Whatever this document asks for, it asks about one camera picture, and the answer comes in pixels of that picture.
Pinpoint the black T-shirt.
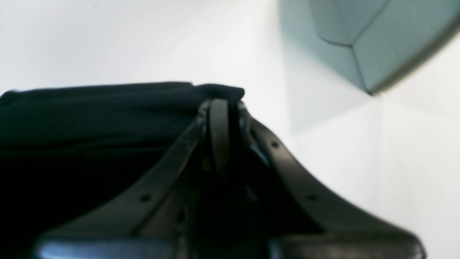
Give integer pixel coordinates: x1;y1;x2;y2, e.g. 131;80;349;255
0;82;245;259

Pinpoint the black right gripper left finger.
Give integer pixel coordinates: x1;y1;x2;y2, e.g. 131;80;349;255
34;99;230;259

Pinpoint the white cardboard box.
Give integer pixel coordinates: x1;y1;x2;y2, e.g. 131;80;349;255
309;0;460;95

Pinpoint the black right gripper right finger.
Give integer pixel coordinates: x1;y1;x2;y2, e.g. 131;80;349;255
237;102;427;259

